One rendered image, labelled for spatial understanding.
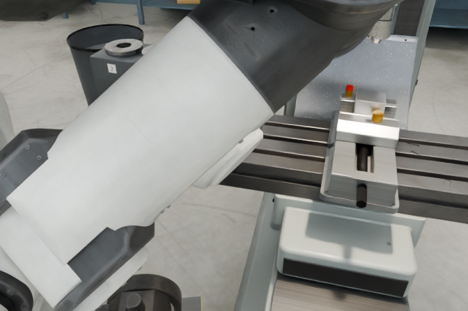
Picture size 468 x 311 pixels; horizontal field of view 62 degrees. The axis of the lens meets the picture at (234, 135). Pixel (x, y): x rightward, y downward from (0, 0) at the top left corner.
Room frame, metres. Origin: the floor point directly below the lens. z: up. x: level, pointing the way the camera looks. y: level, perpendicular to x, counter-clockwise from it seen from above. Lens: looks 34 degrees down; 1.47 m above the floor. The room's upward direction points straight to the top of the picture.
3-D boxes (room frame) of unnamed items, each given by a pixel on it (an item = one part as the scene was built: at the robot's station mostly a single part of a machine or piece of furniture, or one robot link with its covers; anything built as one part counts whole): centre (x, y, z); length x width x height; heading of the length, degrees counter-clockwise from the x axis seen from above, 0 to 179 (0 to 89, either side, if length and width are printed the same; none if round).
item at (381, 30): (0.75, -0.28, 1.23); 0.05 x 0.05 x 0.06
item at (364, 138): (0.70, -0.28, 1.02); 0.12 x 0.06 x 0.04; 74
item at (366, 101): (0.75, -0.30, 1.04); 0.06 x 0.05 x 0.06; 74
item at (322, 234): (0.75, -0.28, 0.79); 0.50 x 0.35 x 0.12; 167
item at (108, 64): (0.88, 0.22, 1.03); 0.22 x 0.12 x 0.20; 71
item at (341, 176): (0.72, -0.29, 0.99); 0.35 x 0.15 x 0.11; 164
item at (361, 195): (0.53, -0.24, 0.98); 0.04 x 0.02 x 0.02; 164
